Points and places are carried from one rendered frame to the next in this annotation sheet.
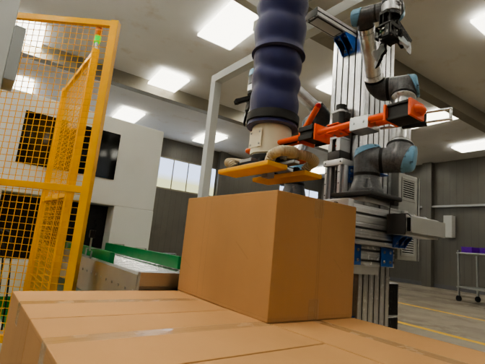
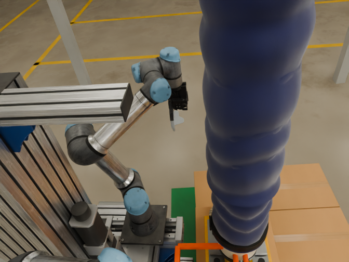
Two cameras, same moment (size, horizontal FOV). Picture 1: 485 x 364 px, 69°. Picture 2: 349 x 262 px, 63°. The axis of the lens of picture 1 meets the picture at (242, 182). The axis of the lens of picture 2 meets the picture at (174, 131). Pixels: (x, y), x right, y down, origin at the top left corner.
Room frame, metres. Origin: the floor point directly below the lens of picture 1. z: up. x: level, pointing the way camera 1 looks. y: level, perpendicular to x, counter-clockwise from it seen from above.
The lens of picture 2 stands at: (2.02, 0.15, 2.37)
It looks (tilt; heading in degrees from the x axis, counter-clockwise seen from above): 42 degrees down; 223
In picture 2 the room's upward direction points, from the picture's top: 9 degrees counter-clockwise
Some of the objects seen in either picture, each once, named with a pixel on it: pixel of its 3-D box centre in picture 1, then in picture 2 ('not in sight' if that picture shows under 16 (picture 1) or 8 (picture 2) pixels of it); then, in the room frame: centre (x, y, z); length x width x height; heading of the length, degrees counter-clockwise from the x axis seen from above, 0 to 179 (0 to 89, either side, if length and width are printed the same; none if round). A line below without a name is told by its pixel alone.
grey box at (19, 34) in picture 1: (13, 59); not in sight; (1.78, 1.29, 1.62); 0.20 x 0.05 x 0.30; 37
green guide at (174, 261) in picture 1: (139, 253); not in sight; (3.11, 0.82, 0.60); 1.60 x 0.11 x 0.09; 37
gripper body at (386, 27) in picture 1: (389, 27); (177, 95); (1.26, -0.52, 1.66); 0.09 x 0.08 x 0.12; 123
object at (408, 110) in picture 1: (403, 113); not in sight; (0.96, -0.44, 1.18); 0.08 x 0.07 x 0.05; 35
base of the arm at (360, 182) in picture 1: (366, 184); (142, 218); (1.59, -0.57, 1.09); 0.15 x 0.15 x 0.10
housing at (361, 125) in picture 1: (364, 125); not in sight; (1.07, -0.37, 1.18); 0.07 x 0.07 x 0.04; 35
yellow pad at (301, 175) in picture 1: (284, 175); (215, 247); (1.51, -0.18, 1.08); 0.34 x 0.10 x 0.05; 35
